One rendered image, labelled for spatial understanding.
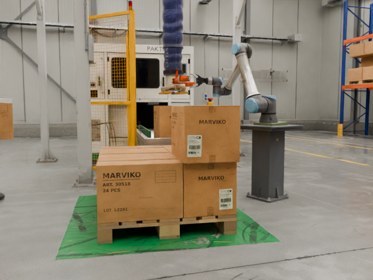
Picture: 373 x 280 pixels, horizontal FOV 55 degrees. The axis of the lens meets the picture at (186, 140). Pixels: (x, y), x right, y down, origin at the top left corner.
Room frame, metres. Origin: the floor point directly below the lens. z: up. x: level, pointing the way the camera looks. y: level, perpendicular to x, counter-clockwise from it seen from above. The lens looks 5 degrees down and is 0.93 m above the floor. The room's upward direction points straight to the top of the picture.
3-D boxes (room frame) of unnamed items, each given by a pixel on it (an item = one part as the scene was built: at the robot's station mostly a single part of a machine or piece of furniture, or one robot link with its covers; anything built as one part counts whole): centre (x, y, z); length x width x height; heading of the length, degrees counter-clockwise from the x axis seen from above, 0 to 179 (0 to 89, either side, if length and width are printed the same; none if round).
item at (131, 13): (4.65, 0.99, 1.05); 0.87 x 0.10 x 2.10; 64
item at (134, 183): (3.08, 0.24, 0.34); 1.20 x 1.00 x 0.40; 12
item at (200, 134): (2.79, -0.13, 0.74); 0.60 x 0.40 x 0.40; 11
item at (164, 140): (3.81, 0.08, 0.58); 0.70 x 0.03 x 0.06; 102
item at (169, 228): (3.08, 0.24, 0.07); 1.20 x 1.00 x 0.14; 12
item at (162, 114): (4.16, 0.15, 0.75); 0.60 x 0.40 x 0.40; 11
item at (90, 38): (4.35, 1.13, 1.62); 0.20 x 0.05 x 0.30; 12
